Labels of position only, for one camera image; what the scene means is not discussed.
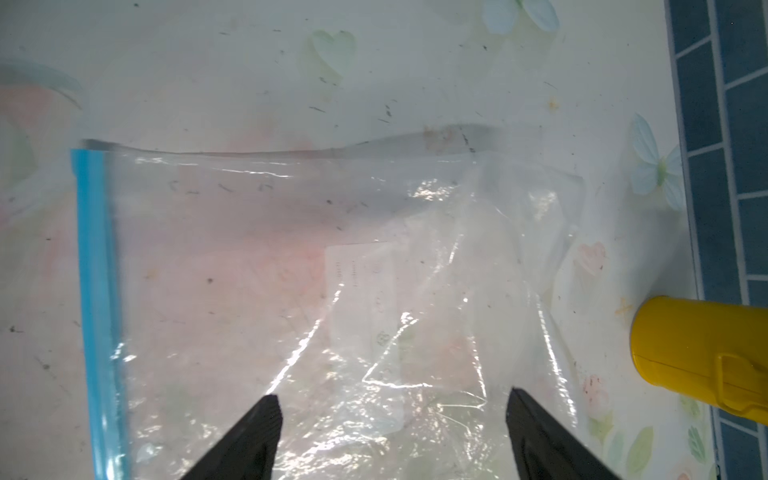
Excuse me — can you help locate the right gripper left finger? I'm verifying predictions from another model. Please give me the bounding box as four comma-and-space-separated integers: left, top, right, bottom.
182, 394, 283, 480

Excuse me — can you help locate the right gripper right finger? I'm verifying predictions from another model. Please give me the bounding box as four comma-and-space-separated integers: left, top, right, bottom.
506, 387, 619, 480

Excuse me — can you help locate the clear zip top bag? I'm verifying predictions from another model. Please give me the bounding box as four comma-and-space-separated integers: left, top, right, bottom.
71, 136, 587, 479

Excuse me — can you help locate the yellow pencil cup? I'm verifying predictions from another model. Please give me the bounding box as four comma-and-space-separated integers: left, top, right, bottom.
630, 296, 767, 425

